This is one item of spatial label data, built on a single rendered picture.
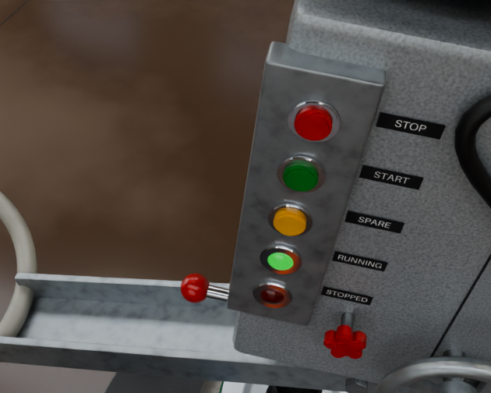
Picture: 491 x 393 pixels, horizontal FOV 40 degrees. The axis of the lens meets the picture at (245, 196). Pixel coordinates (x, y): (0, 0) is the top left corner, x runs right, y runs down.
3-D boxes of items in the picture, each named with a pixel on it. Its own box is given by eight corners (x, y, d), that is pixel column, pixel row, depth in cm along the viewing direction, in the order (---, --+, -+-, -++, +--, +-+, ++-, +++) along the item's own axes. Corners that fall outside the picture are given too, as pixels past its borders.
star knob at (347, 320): (362, 327, 66) (371, 303, 63) (358, 365, 63) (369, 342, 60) (323, 318, 66) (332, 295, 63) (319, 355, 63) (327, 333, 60)
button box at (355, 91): (311, 304, 66) (387, 61, 45) (308, 327, 64) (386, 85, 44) (231, 287, 66) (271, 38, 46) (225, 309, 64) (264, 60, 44)
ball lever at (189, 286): (250, 296, 74) (254, 279, 72) (245, 320, 72) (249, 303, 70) (183, 281, 75) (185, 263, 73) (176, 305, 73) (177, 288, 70)
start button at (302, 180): (316, 186, 51) (322, 161, 49) (314, 196, 51) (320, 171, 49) (281, 179, 51) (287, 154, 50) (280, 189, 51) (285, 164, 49)
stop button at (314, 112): (329, 136, 48) (337, 107, 46) (327, 146, 47) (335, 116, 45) (292, 129, 48) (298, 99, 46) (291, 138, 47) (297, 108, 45)
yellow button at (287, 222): (304, 230, 55) (309, 209, 53) (302, 240, 54) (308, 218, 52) (272, 224, 55) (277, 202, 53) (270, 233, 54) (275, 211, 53)
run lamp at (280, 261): (293, 264, 59) (298, 246, 57) (291, 277, 58) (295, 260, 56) (266, 258, 59) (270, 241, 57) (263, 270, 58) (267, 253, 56)
